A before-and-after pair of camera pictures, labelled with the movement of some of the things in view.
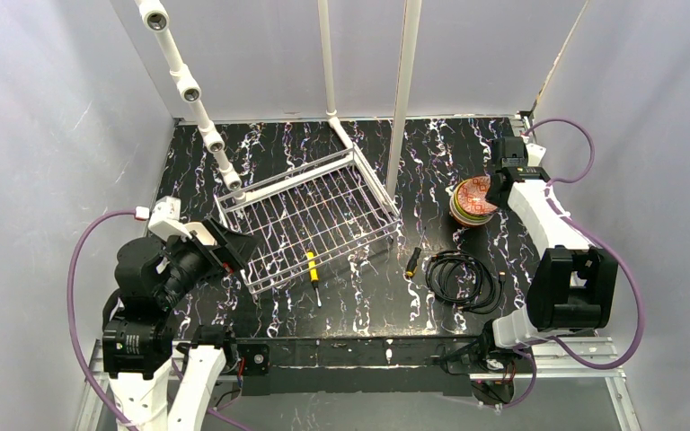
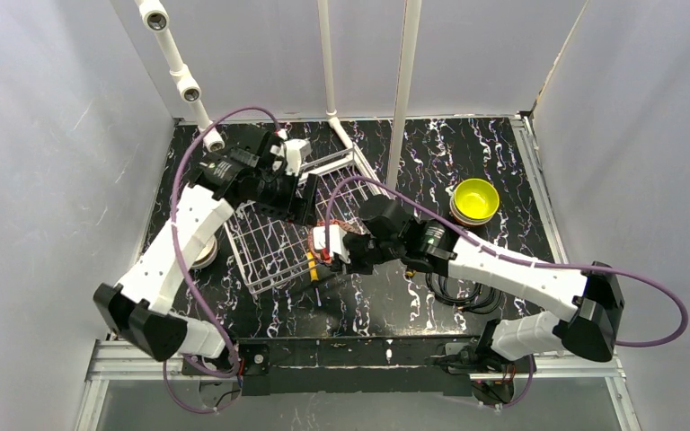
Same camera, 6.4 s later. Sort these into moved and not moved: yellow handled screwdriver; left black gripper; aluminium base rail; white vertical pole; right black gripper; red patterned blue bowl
Moved: right black gripper; left black gripper; red patterned blue bowl
Not moved: yellow handled screwdriver; white vertical pole; aluminium base rail
